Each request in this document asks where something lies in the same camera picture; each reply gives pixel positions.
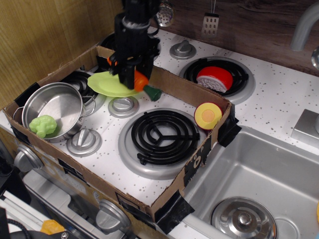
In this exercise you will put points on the back right black burner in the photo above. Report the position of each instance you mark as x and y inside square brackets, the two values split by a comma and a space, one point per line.
[243, 80]

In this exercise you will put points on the silver sink basin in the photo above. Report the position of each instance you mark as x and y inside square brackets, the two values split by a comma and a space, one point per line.
[281, 177]

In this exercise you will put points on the red toy cheese wedge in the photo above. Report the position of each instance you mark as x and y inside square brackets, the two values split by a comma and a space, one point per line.
[215, 78]

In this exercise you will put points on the yellow toy piece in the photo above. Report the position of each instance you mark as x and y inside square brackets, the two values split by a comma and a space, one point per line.
[51, 227]

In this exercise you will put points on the brown cardboard fence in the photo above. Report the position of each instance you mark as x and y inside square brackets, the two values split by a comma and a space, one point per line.
[73, 186]

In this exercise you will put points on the silver oven knob right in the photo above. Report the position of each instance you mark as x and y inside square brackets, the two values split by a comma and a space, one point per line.
[110, 218]

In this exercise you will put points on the back left black burner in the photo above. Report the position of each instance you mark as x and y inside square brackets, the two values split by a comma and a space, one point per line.
[109, 42]

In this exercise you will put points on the silver stove knob front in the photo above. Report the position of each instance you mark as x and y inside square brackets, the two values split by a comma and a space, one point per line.
[84, 143]

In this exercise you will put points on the green toy broccoli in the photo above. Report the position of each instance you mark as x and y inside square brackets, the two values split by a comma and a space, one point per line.
[43, 125]

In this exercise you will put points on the grey toy faucet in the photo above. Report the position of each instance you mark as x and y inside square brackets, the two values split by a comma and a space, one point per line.
[304, 27]

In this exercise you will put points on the silver oven knob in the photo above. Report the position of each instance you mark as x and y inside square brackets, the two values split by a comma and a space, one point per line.
[110, 218]
[26, 159]

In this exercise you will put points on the silver stove knob centre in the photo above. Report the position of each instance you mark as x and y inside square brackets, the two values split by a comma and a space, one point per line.
[123, 107]

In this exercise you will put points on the silver stove knob back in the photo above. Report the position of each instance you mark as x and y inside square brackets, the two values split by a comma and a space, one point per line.
[182, 51]

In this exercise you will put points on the front left black burner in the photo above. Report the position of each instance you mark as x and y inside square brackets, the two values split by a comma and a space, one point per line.
[91, 99]

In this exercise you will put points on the silver metal pot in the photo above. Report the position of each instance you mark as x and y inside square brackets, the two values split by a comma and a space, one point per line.
[61, 101]

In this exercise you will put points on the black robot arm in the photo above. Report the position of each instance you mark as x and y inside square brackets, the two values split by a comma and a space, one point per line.
[140, 11]

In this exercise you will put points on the light green plastic plate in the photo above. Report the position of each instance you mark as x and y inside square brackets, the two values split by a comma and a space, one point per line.
[109, 85]

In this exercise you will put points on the hanging silver spatula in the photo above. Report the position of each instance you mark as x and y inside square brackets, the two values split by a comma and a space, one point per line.
[210, 22]

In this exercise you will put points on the front right black burner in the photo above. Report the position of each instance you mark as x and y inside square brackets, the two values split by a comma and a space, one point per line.
[156, 144]

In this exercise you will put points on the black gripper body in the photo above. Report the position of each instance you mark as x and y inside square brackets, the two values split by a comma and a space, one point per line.
[132, 40]

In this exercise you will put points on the yellow red toy fruit half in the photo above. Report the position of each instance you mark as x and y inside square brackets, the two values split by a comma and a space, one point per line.
[207, 115]

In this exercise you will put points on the hanging silver slotted spoon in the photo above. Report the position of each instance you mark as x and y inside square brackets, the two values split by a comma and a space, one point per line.
[166, 13]

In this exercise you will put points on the silver pot lid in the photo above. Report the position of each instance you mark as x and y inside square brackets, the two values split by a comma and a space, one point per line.
[244, 218]

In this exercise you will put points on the black burner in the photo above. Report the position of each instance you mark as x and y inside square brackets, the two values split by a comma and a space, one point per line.
[91, 99]
[156, 144]
[109, 42]
[243, 80]

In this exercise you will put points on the silver oven knob left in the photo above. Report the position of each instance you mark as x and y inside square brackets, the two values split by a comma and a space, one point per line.
[26, 159]

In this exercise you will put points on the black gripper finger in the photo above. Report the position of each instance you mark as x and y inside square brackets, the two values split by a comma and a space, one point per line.
[127, 75]
[146, 65]

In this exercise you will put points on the silver stove knob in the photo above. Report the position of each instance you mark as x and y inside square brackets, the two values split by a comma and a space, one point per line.
[182, 51]
[84, 143]
[123, 107]

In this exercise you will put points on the orange toy carrot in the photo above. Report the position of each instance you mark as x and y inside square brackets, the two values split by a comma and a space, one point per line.
[141, 82]

